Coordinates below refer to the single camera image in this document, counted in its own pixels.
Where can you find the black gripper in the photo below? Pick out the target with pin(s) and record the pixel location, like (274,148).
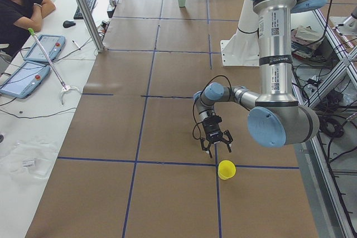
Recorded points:
(214,135)

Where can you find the yellow plastic cup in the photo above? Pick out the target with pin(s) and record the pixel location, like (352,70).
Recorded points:
(226,170)

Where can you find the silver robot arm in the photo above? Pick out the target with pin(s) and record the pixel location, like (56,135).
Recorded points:
(275,117)

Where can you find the stack of books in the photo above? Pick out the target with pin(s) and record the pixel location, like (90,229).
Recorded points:
(305,41)

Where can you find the green plastic cup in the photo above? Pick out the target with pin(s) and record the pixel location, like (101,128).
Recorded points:
(181,3)

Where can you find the small metal cup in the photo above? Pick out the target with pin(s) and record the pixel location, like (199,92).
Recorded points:
(112,3)

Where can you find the reacher grabber stick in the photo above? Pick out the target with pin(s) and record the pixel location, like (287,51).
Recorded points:
(65,88)

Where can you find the far teach pendant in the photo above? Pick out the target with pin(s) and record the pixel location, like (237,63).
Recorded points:
(53,44)

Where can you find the teach pendant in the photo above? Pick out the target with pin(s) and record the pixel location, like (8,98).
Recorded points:
(25,80)
(53,44)

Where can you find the black computer mouse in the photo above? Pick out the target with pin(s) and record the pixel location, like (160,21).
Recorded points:
(68,24)

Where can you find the near teach pendant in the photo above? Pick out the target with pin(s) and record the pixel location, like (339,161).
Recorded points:
(25,80)

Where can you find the person in black shirt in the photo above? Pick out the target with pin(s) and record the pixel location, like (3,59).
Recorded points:
(17,16)

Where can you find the white camera mast base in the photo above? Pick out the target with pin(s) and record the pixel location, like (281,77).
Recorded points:
(242,49)

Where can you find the aluminium frame post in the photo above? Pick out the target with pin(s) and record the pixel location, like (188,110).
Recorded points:
(91,27)

